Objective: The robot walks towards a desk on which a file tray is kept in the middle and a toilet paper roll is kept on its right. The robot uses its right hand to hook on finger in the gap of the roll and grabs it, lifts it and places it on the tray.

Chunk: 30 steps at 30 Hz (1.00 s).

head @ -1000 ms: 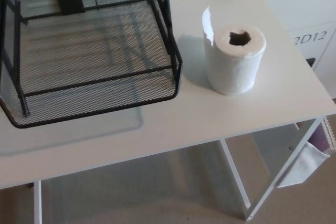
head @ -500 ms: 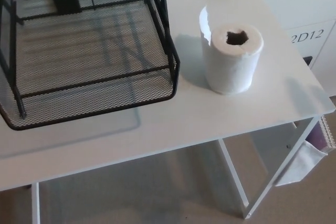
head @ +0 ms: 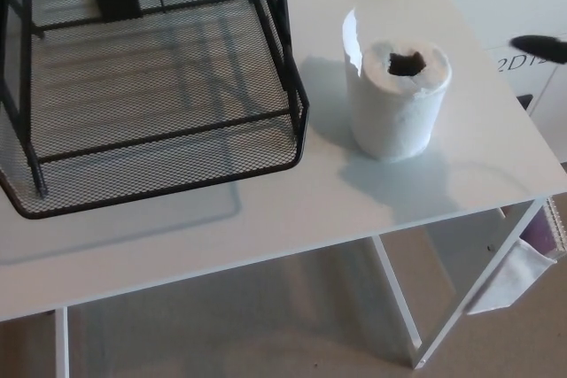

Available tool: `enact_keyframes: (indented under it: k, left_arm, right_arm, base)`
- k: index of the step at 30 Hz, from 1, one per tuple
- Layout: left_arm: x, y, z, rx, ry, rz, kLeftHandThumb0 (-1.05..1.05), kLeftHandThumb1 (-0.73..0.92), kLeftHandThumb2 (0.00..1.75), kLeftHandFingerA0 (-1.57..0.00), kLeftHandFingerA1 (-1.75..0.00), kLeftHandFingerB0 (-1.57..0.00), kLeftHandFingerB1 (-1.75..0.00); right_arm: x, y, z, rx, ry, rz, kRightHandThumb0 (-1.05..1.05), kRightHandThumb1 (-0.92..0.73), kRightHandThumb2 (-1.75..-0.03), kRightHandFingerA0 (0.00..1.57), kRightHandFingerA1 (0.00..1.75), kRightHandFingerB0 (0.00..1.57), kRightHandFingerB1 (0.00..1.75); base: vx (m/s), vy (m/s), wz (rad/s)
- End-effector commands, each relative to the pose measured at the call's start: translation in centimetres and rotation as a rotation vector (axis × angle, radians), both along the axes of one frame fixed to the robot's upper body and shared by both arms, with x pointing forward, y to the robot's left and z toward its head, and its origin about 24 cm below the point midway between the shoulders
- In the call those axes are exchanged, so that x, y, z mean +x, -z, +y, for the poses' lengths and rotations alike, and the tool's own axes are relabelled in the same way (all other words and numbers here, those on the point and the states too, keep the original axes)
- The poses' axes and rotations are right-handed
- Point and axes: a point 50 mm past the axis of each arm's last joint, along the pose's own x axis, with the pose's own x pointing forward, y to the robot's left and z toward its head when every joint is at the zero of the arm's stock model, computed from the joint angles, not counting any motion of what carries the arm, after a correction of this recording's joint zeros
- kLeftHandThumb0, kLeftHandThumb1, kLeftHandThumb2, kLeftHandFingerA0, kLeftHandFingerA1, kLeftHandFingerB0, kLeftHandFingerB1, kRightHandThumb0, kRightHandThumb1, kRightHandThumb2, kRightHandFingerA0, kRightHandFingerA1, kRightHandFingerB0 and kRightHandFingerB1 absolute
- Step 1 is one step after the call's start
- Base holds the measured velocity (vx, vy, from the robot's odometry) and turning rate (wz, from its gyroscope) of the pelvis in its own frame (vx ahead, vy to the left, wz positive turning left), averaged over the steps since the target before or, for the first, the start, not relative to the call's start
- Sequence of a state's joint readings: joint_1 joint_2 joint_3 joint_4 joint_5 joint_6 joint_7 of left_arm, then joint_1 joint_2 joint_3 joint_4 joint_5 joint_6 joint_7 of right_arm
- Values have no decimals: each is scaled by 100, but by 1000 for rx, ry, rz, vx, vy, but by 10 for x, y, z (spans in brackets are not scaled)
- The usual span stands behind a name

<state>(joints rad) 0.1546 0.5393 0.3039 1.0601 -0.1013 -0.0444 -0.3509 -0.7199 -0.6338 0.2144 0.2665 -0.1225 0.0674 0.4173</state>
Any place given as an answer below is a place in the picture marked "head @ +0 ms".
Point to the white fabric side pocket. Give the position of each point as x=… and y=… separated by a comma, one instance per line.
x=509, y=280

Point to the white toilet paper roll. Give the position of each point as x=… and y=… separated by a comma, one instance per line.
x=394, y=117

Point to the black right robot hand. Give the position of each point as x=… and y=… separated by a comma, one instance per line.
x=547, y=48

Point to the spiral bound notebook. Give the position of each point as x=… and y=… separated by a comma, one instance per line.
x=542, y=232

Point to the white desk with metal frame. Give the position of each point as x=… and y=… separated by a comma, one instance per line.
x=310, y=201

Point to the white locker cabinet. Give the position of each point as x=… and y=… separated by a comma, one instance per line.
x=478, y=2

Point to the black mesh file tray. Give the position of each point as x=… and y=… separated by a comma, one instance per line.
x=155, y=86

